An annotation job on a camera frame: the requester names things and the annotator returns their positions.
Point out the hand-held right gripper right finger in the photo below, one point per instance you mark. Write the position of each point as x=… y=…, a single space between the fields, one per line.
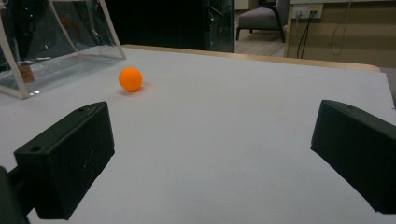
x=358 y=152

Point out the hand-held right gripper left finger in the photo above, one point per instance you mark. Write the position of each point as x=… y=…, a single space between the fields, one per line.
x=65 y=161

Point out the orange ping-pong ball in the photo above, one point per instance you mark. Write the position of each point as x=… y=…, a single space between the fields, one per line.
x=130 y=79

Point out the clear plastic bag white trim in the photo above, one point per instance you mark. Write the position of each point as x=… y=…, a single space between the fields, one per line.
x=46 y=46

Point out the grey armchair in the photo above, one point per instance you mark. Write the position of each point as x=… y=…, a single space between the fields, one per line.
x=264 y=17

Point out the dark glass partition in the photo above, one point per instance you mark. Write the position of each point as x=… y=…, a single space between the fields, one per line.
x=219 y=25

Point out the white wall power strip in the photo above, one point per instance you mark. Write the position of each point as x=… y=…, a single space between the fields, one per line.
x=306 y=11

